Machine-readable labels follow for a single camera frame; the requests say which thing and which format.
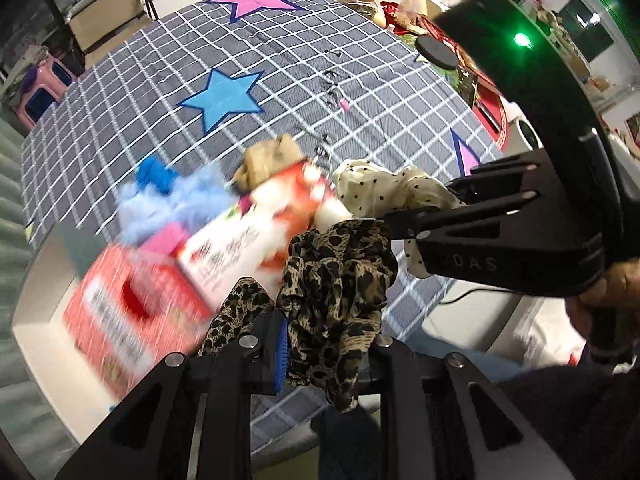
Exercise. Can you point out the grey checked star tablecloth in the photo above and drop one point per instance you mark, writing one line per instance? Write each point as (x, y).
(150, 60)

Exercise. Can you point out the black round disc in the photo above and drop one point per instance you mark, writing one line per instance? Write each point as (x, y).
(436, 52)

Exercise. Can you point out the beige knitted cloth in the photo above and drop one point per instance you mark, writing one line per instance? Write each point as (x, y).
(267, 160)

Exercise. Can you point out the person's dark trousers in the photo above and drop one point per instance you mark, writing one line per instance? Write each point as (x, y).
(345, 450)

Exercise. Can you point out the white cylinder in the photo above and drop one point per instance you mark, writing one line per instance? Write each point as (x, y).
(525, 132)

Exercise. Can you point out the small pink sponge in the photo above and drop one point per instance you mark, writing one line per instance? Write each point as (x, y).
(165, 237)

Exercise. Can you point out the person's right hand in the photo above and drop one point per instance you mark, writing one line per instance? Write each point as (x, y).
(620, 285)

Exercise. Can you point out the white sofa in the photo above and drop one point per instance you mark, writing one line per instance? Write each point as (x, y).
(500, 335)

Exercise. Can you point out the light blue fluffy cloth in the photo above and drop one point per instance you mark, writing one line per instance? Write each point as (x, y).
(190, 200)

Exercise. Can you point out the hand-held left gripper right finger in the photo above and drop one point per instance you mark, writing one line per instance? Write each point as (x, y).
(390, 375)

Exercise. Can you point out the cardboard box on floor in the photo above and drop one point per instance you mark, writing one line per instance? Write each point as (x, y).
(100, 10)

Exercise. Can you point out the cream polka-dot scrunchie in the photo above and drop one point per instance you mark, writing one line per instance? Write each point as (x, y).
(370, 185)

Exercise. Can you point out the white storage box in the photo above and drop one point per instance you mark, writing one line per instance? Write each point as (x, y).
(40, 340)

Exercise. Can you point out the pale green curtain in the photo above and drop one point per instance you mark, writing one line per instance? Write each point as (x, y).
(15, 210)

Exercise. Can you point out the person's right forearm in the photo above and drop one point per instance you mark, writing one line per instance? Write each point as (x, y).
(575, 420)

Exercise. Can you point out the pink plastic stool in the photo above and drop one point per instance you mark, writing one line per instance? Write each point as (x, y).
(45, 90)

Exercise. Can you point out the leopard print scarf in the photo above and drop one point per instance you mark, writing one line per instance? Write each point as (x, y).
(330, 285)

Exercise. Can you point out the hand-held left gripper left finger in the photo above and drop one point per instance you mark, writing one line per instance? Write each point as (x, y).
(280, 355)

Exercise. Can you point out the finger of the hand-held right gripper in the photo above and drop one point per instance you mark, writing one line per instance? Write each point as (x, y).
(500, 180)
(430, 222)

